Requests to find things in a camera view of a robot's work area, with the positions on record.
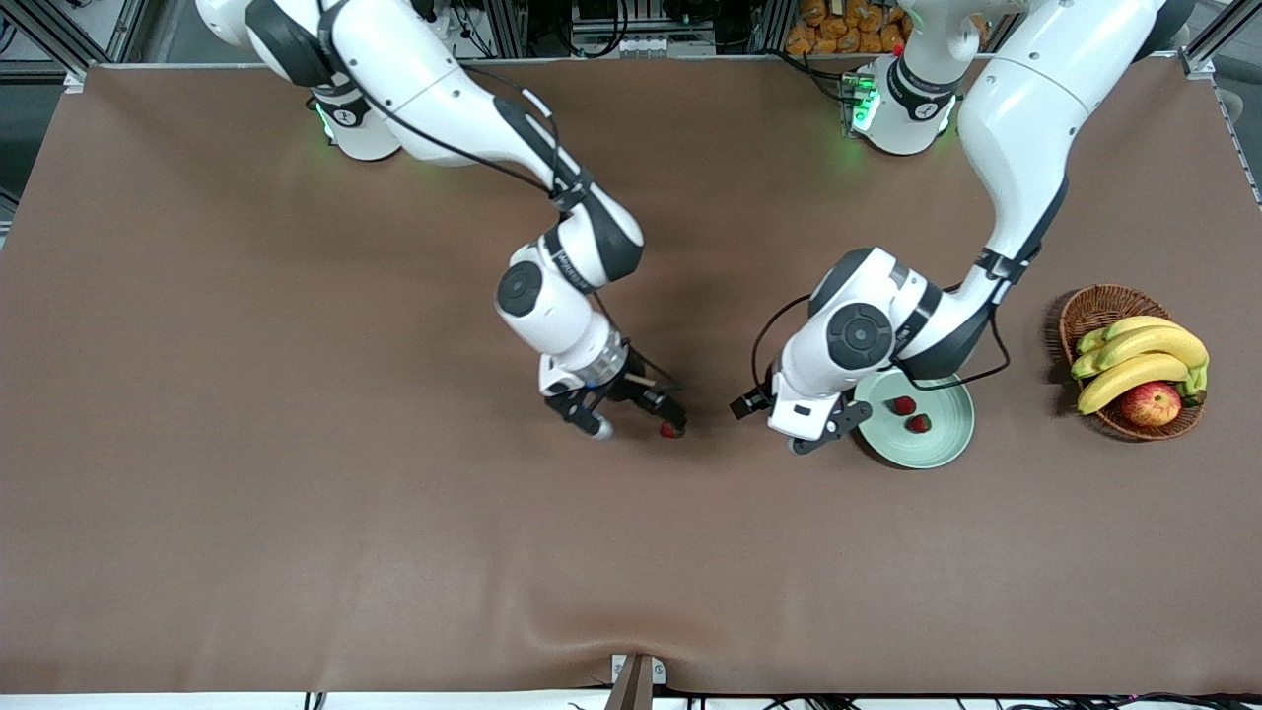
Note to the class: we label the red strawberry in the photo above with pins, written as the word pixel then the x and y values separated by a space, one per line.
pixel 672 430
pixel 919 424
pixel 904 405

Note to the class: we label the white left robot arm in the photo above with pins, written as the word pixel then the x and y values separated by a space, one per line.
pixel 1025 118

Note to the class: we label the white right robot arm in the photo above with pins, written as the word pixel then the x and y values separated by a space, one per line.
pixel 414 69

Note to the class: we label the light green round plate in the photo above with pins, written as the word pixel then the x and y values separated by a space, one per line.
pixel 942 414

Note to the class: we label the small green-tipped banana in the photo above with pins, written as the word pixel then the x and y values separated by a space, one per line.
pixel 1085 365
pixel 1089 342

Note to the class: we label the brown table mat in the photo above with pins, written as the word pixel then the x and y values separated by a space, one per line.
pixel 296 493

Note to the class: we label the white terminal block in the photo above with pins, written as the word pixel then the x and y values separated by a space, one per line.
pixel 641 45

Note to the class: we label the brown wicker basket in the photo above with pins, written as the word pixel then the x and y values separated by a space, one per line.
pixel 1104 306

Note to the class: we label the yellow banana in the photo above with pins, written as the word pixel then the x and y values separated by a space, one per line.
pixel 1163 343
pixel 1134 323
pixel 1124 380

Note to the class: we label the pile of orange buns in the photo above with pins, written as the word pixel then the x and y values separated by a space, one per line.
pixel 838 30

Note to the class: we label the red yellow apple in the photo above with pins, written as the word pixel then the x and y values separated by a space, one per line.
pixel 1151 404

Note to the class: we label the metal clamp bracket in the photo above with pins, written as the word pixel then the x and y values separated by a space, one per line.
pixel 638 685

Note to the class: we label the aluminium frame profile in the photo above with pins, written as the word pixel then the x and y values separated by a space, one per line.
pixel 508 30
pixel 777 25
pixel 1208 54
pixel 59 44

